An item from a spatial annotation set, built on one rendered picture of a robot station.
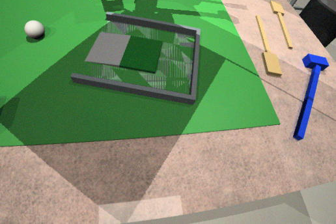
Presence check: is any grey ball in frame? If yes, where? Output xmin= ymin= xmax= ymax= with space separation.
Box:
xmin=24 ymin=20 xmax=45 ymax=39

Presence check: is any blue golf putter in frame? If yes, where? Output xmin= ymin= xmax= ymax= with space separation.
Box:
xmin=293 ymin=53 xmax=329 ymax=141

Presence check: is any green flat mat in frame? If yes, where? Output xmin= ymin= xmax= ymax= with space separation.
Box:
xmin=0 ymin=0 xmax=281 ymax=147

